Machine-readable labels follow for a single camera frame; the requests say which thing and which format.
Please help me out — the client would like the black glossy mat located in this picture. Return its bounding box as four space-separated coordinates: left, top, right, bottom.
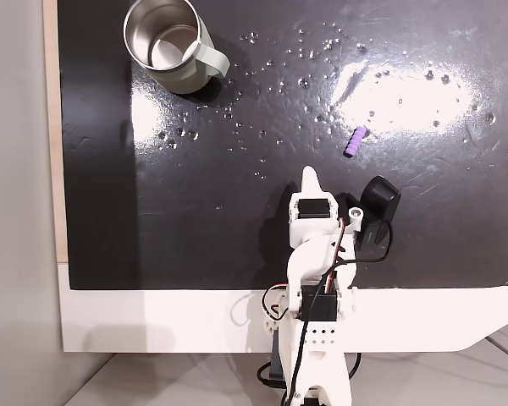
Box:
57 0 508 292

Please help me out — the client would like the black base cable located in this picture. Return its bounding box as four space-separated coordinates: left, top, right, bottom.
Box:
256 349 362 391

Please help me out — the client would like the steel mug pale green handle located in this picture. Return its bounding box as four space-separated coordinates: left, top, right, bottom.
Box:
123 0 231 96

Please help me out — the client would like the purple ribbed pen grip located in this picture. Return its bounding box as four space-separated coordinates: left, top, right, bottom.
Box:
343 125 367 157

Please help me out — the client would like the thin white cable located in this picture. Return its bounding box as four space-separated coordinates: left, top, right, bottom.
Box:
229 294 256 329

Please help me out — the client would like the black camera cable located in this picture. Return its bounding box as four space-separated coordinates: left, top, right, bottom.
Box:
279 219 394 406

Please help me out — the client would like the red white servo cable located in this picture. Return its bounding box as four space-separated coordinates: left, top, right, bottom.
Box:
260 217 349 323

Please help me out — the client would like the black oval camera box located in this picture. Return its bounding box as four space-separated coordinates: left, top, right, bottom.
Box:
353 174 403 260

